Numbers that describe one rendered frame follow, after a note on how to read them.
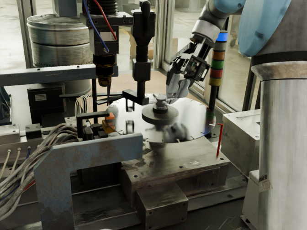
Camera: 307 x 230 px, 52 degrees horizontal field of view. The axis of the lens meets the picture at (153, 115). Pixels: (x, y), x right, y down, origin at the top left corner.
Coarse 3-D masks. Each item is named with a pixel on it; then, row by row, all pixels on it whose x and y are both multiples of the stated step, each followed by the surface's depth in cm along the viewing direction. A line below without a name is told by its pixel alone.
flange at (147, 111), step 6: (144, 108) 96; (150, 108) 96; (156, 108) 93; (168, 108) 96; (174, 108) 97; (144, 114) 92; (150, 114) 92; (156, 114) 92; (162, 114) 92; (168, 114) 93; (174, 114) 93; (150, 120) 91; (156, 120) 90; (162, 120) 90; (168, 120) 90
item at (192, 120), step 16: (112, 112) 95; (192, 112) 97; (208, 112) 98; (112, 128) 86; (128, 128) 86; (144, 128) 87; (160, 128) 87; (176, 128) 87; (192, 128) 88; (208, 128) 88
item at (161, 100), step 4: (156, 96) 95; (160, 96) 93; (152, 100) 92; (156, 100) 92; (160, 100) 92; (164, 100) 92; (168, 100) 94; (156, 104) 93; (160, 104) 92; (164, 104) 90; (168, 104) 90; (160, 108) 93
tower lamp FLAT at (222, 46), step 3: (216, 42) 107; (219, 42) 107; (222, 42) 106; (225, 42) 107; (216, 45) 107; (219, 45) 107; (222, 45) 107; (225, 45) 108; (213, 48) 109; (216, 48) 108; (219, 48) 107; (222, 48) 107; (225, 48) 108
